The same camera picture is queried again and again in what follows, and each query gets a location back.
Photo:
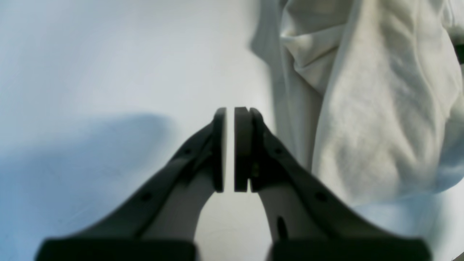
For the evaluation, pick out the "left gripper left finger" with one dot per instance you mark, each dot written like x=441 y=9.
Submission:
x=158 y=222

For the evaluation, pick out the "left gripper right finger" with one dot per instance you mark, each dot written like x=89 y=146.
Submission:
x=307 y=221

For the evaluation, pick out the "white printed T-shirt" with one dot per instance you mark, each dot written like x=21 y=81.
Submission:
x=368 y=93

